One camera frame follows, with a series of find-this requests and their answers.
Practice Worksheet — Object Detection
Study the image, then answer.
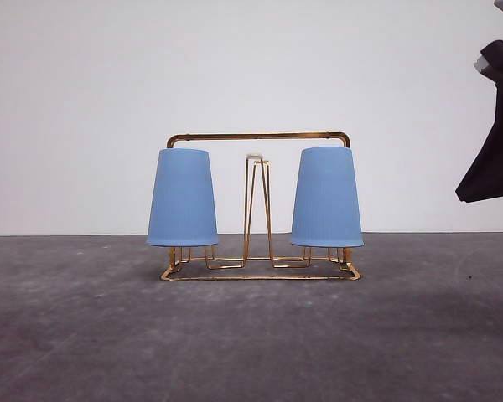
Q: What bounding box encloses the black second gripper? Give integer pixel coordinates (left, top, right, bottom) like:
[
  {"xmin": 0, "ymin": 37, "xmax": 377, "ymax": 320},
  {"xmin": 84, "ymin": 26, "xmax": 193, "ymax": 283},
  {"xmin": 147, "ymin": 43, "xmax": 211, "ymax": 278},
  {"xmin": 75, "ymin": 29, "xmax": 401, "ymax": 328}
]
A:
[{"xmin": 455, "ymin": 39, "xmax": 503, "ymax": 203}]

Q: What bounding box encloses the blue plastic cup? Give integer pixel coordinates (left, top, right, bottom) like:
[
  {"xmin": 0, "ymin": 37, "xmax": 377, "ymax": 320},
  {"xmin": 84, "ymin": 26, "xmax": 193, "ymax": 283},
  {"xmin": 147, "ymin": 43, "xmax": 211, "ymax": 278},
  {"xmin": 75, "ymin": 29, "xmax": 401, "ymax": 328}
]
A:
[
  {"xmin": 146, "ymin": 147, "xmax": 219, "ymax": 247},
  {"xmin": 291, "ymin": 146, "xmax": 365, "ymax": 248}
]

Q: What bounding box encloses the gold wire cup rack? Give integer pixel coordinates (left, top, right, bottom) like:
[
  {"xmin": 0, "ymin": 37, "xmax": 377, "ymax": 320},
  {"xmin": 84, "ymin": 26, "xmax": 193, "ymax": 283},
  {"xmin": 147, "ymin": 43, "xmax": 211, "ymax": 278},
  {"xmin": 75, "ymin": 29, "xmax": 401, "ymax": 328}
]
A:
[{"xmin": 160, "ymin": 131, "xmax": 361, "ymax": 281}]

